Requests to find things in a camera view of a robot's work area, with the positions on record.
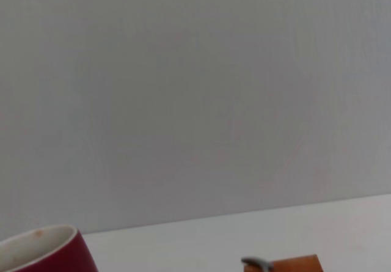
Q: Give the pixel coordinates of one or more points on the dark orange wooden block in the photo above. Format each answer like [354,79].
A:
[299,264]

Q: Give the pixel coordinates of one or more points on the red ceramic cup with coffee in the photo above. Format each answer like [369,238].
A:
[70,253]

